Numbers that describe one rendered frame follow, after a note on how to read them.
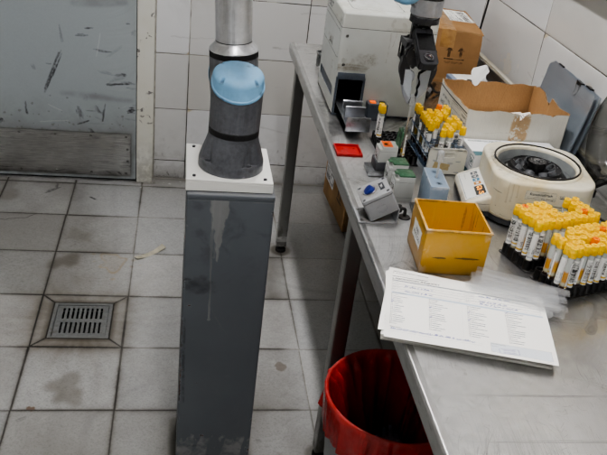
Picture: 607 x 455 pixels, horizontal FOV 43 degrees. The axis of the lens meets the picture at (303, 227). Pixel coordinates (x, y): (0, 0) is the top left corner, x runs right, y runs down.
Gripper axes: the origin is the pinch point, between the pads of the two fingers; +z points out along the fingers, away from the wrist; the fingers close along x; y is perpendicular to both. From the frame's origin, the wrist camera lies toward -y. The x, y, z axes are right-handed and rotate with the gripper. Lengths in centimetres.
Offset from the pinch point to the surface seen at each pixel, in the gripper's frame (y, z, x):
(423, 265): -52, 16, 9
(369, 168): -6.4, 16.1, 9.6
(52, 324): 47, 105, 96
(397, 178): -20.2, 11.9, 6.6
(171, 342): 38, 105, 56
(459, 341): -75, 16, 9
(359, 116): 20.9, 13.0, 7.0
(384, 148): -7.4, 10.2, 7.1
